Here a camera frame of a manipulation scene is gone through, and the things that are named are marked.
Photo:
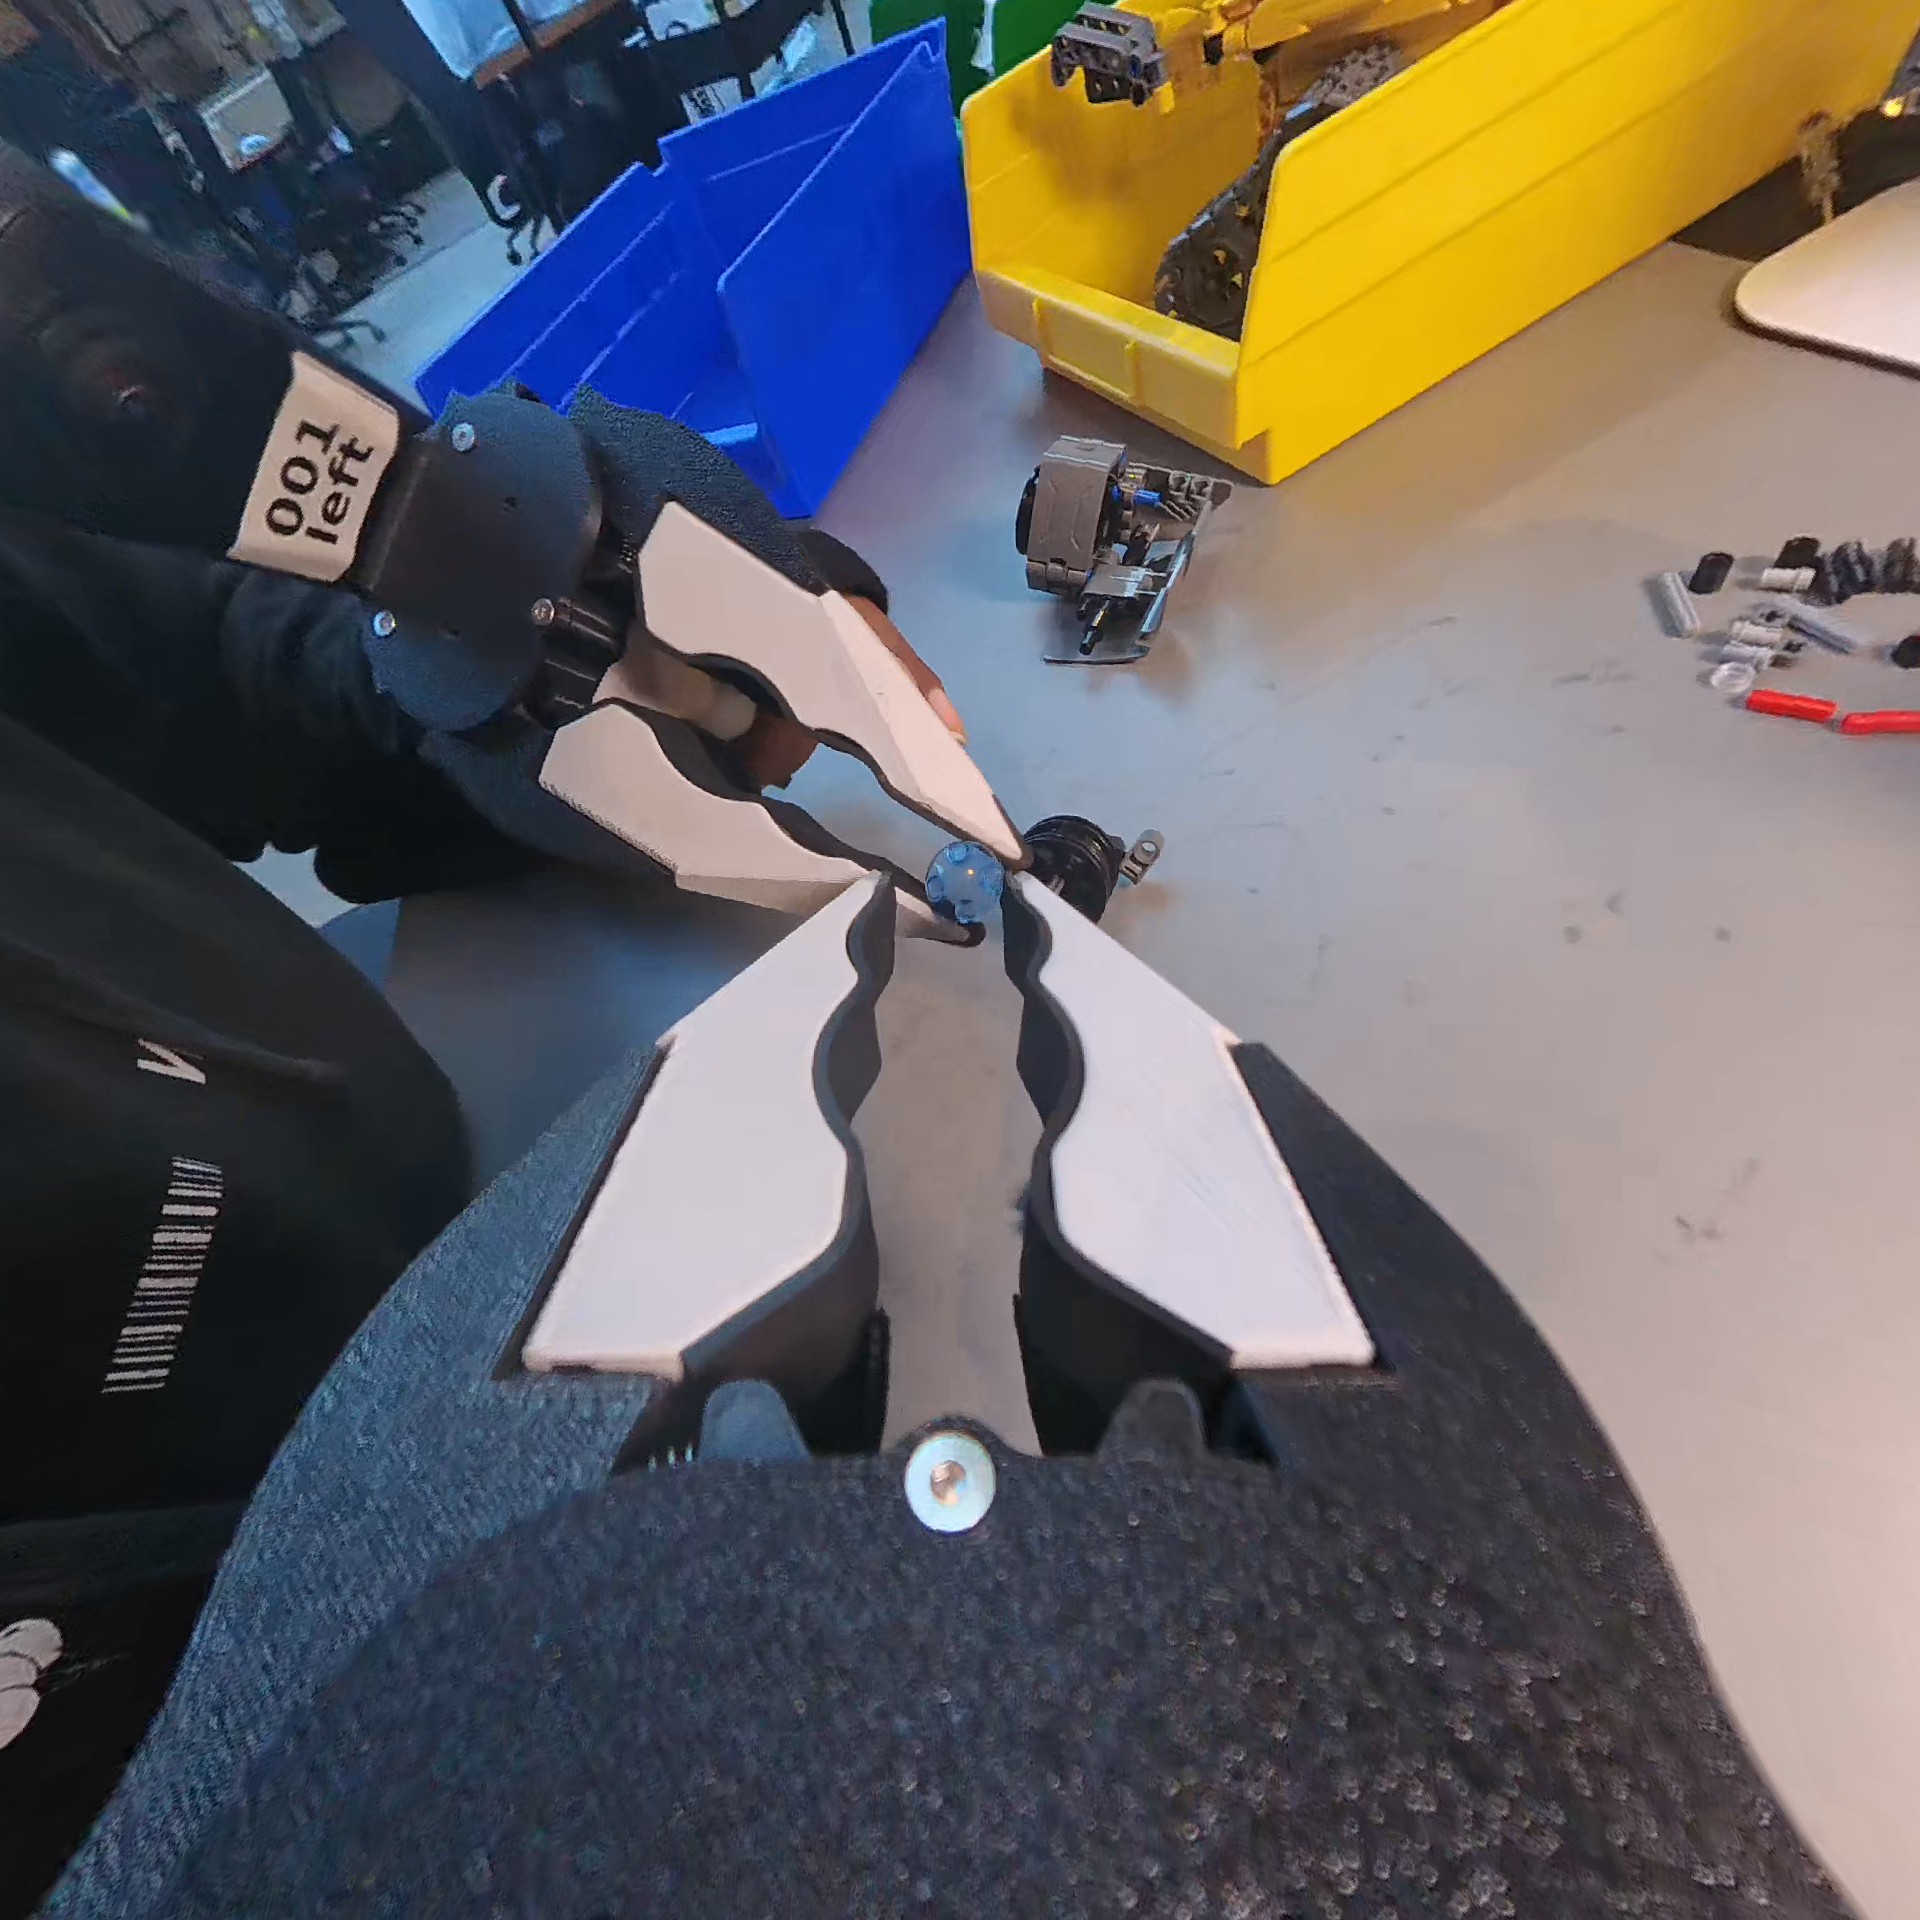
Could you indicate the pile of small brick pieces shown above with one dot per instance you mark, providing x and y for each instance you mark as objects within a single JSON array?
[{"x": 1786, "y": 628}]

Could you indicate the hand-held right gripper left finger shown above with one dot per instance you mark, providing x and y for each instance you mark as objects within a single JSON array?
[{"x": 705, "y": 1200}]

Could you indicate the clear blue round stud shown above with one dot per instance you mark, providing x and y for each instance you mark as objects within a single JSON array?
[{"x": 965, "y": 877}]

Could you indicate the person's left hand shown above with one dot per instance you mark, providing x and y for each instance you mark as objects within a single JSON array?
[{"x": 774, "y": 733}]

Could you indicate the yellow toy tracked vehicle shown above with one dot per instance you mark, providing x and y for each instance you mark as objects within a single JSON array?
[{"x": 1277, "y": 194}]

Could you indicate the green storage bin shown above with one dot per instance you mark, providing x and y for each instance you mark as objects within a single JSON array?
[{"x": 915, "y": 36}]

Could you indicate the white rounded base plate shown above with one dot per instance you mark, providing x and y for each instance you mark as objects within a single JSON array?
[{"x": 1845, "y": 283}]

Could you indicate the black office chair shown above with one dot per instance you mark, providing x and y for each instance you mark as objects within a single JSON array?
[{"x": 330, "y": 224}]

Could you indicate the grey desk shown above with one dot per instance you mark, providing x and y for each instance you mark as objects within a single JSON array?
[{"x": 1501, "y": 973}]

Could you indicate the grey black brick model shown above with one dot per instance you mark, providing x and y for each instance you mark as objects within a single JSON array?
[{"x": 1079, "y": 509}]

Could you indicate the black toy wheel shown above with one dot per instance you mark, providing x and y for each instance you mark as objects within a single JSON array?
[{"x": 1072, "y": 861}]

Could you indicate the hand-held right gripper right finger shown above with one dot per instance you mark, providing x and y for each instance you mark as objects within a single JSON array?
[{"x": 1201, "y": 1200}]

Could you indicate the yellow storage bin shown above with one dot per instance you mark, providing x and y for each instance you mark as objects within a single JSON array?
[{"x": 1501, "y": 271}]

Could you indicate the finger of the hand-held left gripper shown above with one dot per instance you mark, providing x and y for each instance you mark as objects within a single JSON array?
[
  {"x": 839, "y": 660},
  {"x": 675, "y": 825}
]

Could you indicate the person in black hoodie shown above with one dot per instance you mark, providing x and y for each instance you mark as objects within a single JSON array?
[{"x": 182, "y": 1200}]

